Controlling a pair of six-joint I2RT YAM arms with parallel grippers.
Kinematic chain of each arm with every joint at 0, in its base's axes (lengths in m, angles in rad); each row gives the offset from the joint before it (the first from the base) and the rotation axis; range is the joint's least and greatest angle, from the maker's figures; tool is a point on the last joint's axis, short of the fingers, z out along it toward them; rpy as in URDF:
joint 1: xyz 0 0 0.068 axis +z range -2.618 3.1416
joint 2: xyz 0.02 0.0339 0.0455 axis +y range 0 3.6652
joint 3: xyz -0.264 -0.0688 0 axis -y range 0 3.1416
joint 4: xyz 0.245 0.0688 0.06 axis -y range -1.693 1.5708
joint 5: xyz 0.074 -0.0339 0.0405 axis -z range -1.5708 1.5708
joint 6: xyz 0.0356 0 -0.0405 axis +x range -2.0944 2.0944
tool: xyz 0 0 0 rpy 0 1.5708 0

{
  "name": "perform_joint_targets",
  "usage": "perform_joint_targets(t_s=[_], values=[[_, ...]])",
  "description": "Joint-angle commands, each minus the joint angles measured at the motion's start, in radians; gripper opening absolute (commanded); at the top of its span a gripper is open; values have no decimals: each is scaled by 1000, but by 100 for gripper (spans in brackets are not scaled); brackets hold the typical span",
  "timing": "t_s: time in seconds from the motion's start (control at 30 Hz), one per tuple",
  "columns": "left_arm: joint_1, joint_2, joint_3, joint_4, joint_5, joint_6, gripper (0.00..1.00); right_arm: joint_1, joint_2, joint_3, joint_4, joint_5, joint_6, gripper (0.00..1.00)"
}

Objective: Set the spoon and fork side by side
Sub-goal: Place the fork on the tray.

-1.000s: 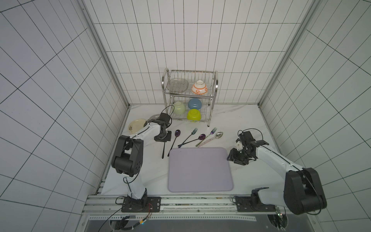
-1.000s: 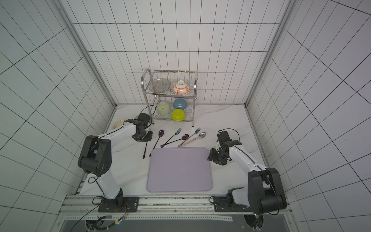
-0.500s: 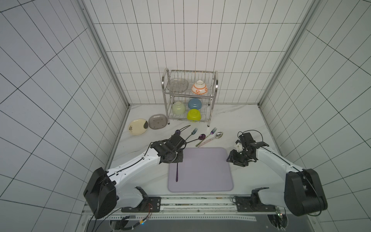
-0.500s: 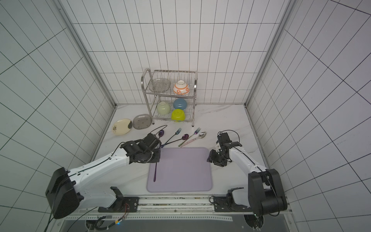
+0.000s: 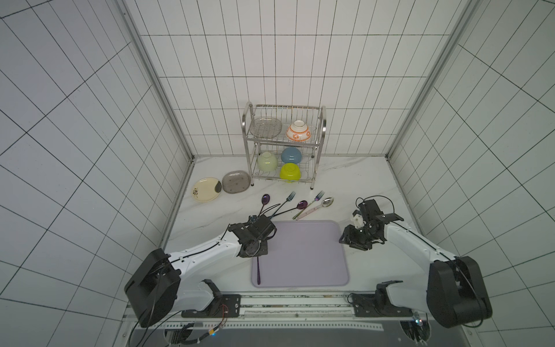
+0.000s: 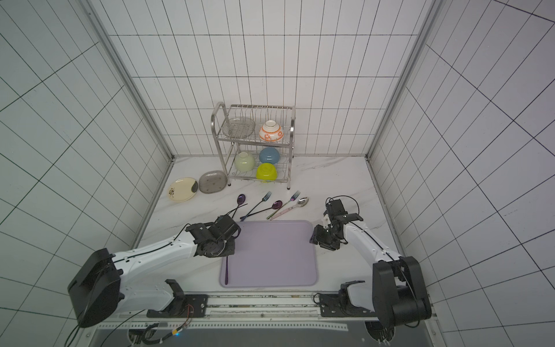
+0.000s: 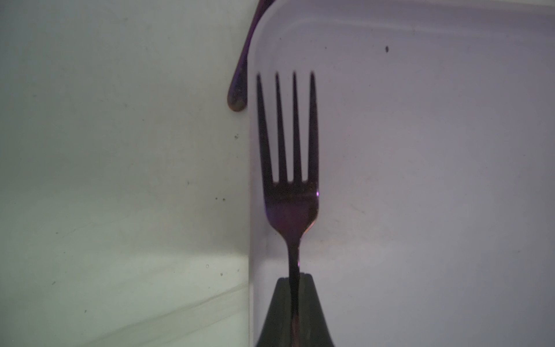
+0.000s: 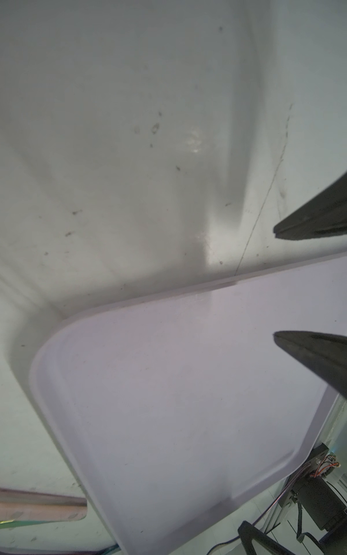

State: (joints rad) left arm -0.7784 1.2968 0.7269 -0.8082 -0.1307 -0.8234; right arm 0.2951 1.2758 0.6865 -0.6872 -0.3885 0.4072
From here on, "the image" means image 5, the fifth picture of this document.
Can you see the purple fork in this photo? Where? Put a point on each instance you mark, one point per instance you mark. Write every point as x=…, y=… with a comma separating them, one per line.
x=259, y=280

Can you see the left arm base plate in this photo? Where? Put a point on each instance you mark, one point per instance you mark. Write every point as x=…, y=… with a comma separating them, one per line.
x=226, y=306

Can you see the steel two-tier dish rack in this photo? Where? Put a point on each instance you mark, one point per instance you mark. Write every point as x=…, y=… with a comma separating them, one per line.
x=316, y=119

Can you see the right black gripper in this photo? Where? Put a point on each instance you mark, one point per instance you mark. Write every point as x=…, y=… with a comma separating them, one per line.
x=355, y=237

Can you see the blue bowl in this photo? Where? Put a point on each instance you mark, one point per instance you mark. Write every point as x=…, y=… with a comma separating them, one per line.
x=291, y=155

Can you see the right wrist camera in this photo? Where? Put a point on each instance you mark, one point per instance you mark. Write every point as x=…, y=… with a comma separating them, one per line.
x=358, y=220

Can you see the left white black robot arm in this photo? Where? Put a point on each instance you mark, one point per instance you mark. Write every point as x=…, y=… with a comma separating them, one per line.
x=179, y=281

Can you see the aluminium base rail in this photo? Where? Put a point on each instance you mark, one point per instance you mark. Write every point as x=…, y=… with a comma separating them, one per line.
x=289, y=310

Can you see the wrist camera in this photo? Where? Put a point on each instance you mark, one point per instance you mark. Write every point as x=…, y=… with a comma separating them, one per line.
x=252, y=220
x=358, y=220

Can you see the white orange patterned bowl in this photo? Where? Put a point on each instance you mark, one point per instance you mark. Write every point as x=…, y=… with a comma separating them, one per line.
x=298, y=131

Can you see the pale green bowl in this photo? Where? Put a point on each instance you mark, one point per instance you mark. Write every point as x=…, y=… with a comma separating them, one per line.
x=267, y=162

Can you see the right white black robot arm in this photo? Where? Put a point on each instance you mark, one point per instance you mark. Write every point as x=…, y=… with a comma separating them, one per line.
x=451, y=289

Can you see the cream round plate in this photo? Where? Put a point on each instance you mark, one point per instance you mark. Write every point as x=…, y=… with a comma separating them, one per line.
x=206, y=189

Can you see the rainbow handled fork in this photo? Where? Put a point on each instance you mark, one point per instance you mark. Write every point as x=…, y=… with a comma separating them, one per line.
x=318, y=197

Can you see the grey oval plate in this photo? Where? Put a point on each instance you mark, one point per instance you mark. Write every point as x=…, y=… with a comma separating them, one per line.
x=236, y=182

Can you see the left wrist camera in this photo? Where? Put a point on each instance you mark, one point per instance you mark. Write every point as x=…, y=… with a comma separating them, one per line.
x=252, y=220

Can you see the clear glass plate in rack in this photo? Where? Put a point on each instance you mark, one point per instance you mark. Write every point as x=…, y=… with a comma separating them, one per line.
x=265, y=128

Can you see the lime green bowl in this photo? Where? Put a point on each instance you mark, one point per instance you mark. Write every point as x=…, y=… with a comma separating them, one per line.
x=290, y=172

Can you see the dark purple spoon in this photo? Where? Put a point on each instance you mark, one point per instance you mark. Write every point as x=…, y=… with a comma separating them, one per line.
x=300, y=207

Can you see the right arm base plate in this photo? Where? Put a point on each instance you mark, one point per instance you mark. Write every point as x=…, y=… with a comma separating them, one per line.
x=376, y=306

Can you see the lilac rectangular placemat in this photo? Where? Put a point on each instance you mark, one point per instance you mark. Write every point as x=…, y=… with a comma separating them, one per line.
x=303, y=254

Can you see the blue fork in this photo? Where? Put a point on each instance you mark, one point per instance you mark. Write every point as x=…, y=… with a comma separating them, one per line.
x=288, y=199

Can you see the pink handled silver spoon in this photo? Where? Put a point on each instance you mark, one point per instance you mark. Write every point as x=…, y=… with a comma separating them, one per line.
x=324, y=204

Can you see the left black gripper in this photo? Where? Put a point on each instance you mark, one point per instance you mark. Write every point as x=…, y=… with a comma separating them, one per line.
x=261, y=251

